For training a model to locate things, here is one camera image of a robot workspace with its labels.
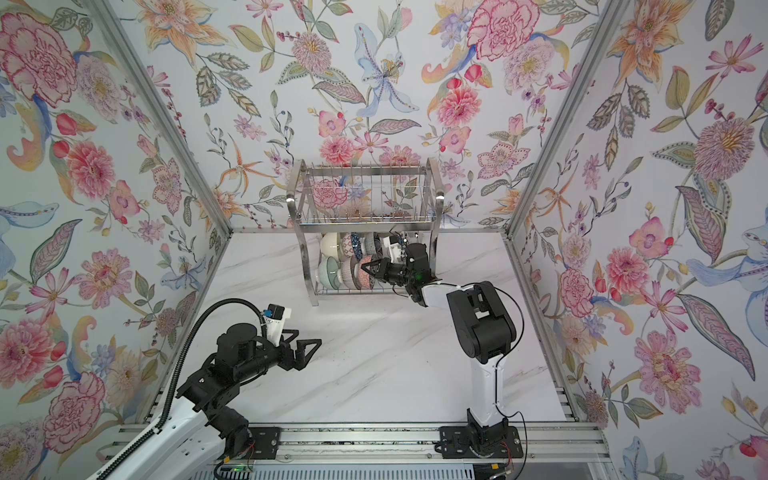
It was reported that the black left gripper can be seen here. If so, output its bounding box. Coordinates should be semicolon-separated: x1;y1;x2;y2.
235;330;324;385

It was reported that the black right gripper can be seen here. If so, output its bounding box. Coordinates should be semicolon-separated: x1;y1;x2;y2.
364;259;417;288

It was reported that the black white floral bowl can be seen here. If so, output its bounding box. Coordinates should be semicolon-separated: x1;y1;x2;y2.
354;255;375;291

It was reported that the dark petal pattern bowl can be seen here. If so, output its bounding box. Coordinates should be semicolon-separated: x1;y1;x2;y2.
363;232;383;257

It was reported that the pink striped bowl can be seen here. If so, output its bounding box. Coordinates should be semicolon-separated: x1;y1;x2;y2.
339;257;361;290

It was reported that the blue geometric red bowl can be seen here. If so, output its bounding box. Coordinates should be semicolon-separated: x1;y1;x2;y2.
340;232;364;260

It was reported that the pale green bowl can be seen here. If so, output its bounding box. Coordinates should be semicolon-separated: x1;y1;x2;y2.
317;255;341;291

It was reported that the cream white bowl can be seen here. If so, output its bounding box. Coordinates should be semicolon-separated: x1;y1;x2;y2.
320;232;342;260

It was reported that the stainless steel dish rack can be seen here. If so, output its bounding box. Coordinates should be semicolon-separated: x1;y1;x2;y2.
286;159;445;306

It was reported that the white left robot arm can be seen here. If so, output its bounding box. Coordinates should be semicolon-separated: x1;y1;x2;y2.
91;323;322;479

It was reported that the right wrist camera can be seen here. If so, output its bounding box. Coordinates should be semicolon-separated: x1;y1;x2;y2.
380;233;403;263

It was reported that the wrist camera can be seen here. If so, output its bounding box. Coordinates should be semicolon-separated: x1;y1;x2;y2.
380;233;403;263
262;304;292;346

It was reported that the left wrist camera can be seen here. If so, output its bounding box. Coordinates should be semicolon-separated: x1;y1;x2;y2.
262;304;292;346

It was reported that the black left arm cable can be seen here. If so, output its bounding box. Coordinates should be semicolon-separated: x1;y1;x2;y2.
95;298;265;480

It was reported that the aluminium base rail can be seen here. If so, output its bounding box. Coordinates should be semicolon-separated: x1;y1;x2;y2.
95;421;613;466

